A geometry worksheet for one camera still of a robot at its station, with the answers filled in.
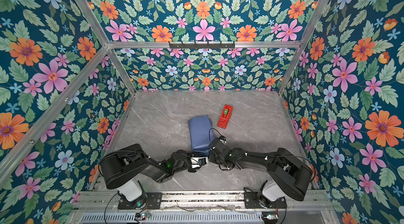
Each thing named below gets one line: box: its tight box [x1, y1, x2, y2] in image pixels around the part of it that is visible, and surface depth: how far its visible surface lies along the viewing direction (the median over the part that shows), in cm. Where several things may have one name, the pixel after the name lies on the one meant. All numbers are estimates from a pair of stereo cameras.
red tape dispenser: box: [216, 104, 234, 129], surface depth 102 cm
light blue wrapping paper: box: [187, 115, 216, 157], surface depth 91 cm
